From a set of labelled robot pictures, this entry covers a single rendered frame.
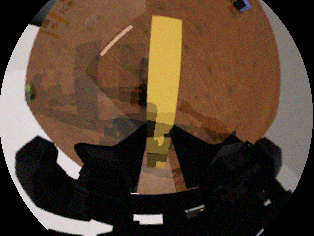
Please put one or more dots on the yellow bar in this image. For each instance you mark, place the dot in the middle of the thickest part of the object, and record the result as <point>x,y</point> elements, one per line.
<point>164,71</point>

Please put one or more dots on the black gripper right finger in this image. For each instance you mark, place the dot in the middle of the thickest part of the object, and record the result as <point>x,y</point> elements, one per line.
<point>196,156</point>

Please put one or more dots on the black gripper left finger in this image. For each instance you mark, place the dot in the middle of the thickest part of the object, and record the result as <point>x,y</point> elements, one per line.
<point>126,156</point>

